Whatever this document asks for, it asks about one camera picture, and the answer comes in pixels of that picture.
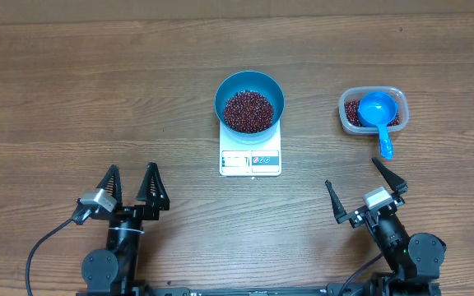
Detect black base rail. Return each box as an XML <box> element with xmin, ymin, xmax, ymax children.
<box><xmin>76</xmin><ymin>281</ymin><xmax>442</xmax><ymax>296</ymax></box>

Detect clear plastic container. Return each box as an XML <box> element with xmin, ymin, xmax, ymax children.
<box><xmin>338</xmin><ymin>86</ymin><xmax>410</xmax><ymax>136</ymax></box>

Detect blue plastic measuring scoop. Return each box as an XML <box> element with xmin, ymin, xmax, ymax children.
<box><xmin>358</xmin><ymin>91</ymin><xmax>397</xmax><ymax>160</ymax></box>

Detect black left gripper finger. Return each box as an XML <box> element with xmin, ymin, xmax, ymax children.
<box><xmin>136</xmin><ymin>162</ymin><xmax>170</xmax><ymax>210</ymax></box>
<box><xmin>96</xmin><ymin>164</ymin><xmax>123</xmax><ymax>206</ymax></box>

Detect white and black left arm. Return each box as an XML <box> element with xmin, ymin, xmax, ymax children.
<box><xmin>72</xmin><ymin>162</ymin><xmax>170</xmax><ymax>295</ymax></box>

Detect red beans in bowl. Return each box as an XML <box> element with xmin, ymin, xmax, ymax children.
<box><xmin>223</xmin><ymin>90</ymin><xmax>274</xmax><ymax>134</ymax></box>

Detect white digital kitchen scale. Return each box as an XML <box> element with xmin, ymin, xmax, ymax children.
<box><xmin>219</xmin><ymin>123</ymin><xmax>282</xmax><ymax>177</ymax></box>

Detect teal bowl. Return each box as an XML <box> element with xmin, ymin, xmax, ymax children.
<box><xmin>214</xmin><ymin>71</ymin><xmax>286</xmax><ymax>129</ymax></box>

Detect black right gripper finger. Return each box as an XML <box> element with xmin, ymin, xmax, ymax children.
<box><xmin>325</xmin><ymin>180</ymin><xmax>347</xmax><ymax>224</ymax></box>
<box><xmin>371</xmin><ymin>157</ymin><xmax>408</xmax><ymax>195</ymax></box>

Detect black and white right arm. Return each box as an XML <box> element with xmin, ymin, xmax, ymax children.
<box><xmin>324</xmin><ymin>157</ymin><xmax>447</xmax><ymax>296</ymax></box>

